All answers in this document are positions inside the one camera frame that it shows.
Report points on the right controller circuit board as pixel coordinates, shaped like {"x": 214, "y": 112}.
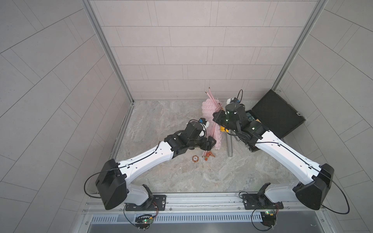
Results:
{"x": 269, "y": 219}

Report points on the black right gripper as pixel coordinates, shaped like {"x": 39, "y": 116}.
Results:
{"x": 220, "y": 116}

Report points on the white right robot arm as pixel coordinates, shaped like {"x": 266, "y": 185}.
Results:
{"x": 313, "y": 180}

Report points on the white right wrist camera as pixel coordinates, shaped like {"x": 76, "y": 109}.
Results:
{"x": 233, "y": 100}

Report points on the silver microphone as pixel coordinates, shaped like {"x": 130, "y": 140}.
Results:
{"x": 229, "y": 146}

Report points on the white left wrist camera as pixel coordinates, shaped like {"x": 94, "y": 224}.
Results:
{"x": 204, "y": 121}

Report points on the left controller circuit board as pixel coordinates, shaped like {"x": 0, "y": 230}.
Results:
{"x": 144, "y": 221}

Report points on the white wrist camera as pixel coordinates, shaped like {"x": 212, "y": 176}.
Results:
{"x": 204, "y": 121}
{"x": 233, "y": 100}

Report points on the black poker chip case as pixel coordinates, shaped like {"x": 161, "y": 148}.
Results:
{"x": 275, "y": 113}

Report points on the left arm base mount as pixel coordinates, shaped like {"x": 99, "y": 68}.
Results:
{"x": 140, "y": 198}

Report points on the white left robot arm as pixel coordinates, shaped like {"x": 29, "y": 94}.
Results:
{"x": 114, "y": 181}

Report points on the aluminium mounting rail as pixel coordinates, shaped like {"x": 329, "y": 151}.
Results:
{"x": 224, "y": 207}

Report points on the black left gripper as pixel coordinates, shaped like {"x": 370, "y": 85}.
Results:
{"x": 203, "y": 142}

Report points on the colourful keychain decoration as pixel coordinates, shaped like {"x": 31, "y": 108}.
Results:
{"x": 207, "y": 154}

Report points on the pink fluffy handbag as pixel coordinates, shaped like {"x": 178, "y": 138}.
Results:
{"x": 209, "y": 107}

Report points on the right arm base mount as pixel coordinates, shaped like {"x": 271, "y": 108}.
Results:
{"x": 259, "y": 201}

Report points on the controller circuit board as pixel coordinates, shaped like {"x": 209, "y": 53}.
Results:
{"x": 144, "y": 221}
{"x": 269, "y": 219}

